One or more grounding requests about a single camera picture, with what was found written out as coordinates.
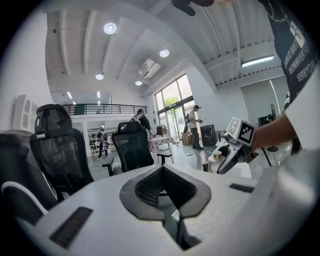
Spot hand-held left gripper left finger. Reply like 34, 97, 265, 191
34, 164, 182, 256

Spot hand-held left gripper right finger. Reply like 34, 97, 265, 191
162, 148, 320, 256

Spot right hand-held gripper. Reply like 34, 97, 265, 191
215, 116, 260, 175

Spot person's right forearm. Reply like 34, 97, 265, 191
251, 113, 301, 152

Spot white sink basin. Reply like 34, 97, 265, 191
201, 159, 253, 179

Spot dark washing machine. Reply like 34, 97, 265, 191
199, 124, 218, 147

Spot cardboard box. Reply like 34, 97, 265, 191
180, 132, 194, 146

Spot checkered cloth table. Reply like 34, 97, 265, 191
147, 135, 177, 164

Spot glass entrance door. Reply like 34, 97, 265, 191
153, 73, 196, 144

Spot black office chair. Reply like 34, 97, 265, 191
110, 121, 174, 174
29, 103, 115, 201

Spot white storage shelf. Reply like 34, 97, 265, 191
87, 127, 119, 157

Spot white curved faucet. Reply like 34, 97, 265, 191
0, 181, 49, 215

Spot person's light shorts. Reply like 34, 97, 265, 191
284, 72, 320, 151

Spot tube ceiling light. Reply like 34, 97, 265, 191
240, 54, 275, 69

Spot person's black printed t-shirt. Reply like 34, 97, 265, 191
258, 0, 320, 111

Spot ceiling air vent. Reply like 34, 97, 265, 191
137, 58, 161, 79

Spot black mezzanine railing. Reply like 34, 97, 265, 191
62, 103, 149, 116

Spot black chair far left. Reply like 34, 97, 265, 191
0, 132, 35, 186

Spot pale pendant tag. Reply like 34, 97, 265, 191
289, 20, 306, 47

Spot silver chain necklace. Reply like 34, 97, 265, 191
266, 0, 292, 25

